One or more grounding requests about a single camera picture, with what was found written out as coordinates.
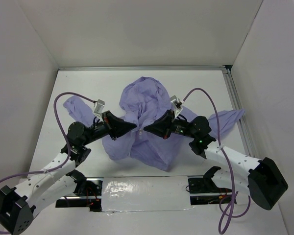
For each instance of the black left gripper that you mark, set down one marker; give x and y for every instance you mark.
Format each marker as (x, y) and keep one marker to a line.
(115, 127)

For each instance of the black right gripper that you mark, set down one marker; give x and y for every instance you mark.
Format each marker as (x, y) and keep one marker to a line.
(163, 126)

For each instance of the lavender zip jacket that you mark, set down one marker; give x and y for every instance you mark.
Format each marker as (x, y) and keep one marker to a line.
(144, 101)

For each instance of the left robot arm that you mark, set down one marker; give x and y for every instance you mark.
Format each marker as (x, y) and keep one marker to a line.
(20, 204)

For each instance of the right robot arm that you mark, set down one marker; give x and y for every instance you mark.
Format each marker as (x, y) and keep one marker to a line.
(259, 179)

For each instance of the white taped front panel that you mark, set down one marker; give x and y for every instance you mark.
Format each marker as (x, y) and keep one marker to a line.
(145, 194)

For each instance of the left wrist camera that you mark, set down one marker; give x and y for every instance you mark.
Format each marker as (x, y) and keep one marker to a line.
(98, 107)

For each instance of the aluminium frame rail back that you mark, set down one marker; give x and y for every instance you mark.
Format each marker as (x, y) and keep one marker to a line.
(149, 68)

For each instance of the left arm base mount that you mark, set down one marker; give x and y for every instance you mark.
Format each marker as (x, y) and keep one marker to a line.
(90, 198)

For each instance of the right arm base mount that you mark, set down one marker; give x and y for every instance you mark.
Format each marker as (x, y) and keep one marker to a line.
(203, 190)

